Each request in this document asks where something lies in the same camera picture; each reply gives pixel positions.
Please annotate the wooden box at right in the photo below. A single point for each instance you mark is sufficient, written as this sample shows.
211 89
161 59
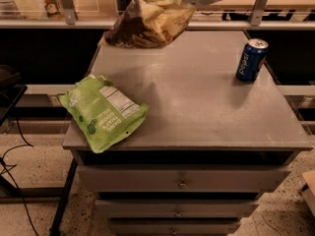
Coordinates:
308 191

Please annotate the grey drawer cabinet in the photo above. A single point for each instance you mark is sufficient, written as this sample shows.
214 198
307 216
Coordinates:
199 114

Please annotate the green rice chip bag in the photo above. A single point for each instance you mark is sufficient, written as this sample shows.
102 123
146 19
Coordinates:
104 114

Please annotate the blue Pepsi can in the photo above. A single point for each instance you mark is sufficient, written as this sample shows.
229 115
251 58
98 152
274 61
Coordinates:
252 58

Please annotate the brown chip bag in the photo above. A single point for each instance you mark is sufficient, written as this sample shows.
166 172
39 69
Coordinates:
149 24

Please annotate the black side table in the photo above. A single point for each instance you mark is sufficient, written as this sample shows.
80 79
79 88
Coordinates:
11 90

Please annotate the orange white packet on shelf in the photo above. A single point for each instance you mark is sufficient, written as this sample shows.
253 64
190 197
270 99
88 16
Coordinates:
54 8

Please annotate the grey metal shelf rail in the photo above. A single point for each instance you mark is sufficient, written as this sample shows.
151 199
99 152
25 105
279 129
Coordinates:
102 14

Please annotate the middle grey drawer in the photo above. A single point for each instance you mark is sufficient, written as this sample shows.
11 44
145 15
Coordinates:
176 208

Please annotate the top grey drawer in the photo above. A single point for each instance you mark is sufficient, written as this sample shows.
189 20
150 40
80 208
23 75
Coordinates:
182 178

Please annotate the bottom grey drawer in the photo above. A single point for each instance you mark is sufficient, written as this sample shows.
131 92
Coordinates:
173 227

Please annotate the grey drawer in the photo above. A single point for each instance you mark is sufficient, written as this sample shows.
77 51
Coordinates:
173 227
176 208
182 178

